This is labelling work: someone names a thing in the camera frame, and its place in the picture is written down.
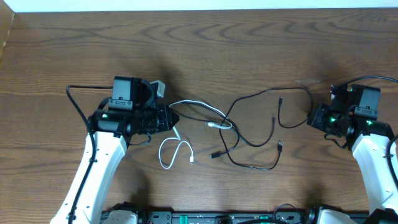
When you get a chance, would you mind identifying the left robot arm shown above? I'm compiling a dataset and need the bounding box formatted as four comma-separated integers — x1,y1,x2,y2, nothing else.
51,76,179,223

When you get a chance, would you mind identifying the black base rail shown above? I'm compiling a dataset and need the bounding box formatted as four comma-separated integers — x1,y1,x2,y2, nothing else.
99,201,374,224

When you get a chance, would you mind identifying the thick black usb cable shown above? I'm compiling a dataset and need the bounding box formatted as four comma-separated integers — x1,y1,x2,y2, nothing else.
218,87,314,171

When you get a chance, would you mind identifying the clear tape patch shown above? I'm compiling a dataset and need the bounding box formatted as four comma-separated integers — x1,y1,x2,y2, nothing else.
295,78,321,85

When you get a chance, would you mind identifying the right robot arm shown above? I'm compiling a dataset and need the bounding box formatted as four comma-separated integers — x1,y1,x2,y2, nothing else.
307,85,397,223

